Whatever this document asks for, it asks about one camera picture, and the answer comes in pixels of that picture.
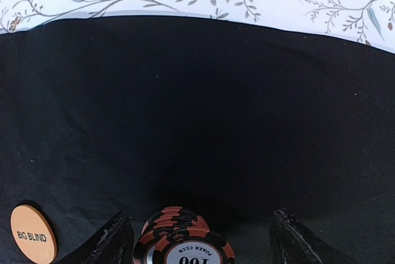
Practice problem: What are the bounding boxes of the orange big blind button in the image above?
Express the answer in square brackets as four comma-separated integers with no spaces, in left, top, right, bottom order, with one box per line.
[10,204,57,264]

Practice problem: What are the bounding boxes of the orange black poker chips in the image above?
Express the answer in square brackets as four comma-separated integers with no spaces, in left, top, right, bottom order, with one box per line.
[133,206,235,264]

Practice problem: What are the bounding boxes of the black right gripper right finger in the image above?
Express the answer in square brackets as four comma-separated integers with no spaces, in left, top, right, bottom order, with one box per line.
[268,208,356,264]

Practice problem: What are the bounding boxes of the black poker mat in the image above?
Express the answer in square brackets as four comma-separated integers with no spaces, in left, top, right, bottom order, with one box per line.
[1,17,394,263]

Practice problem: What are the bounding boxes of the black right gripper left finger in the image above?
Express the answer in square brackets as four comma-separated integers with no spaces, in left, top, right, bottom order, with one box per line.
[58,211,134,264]

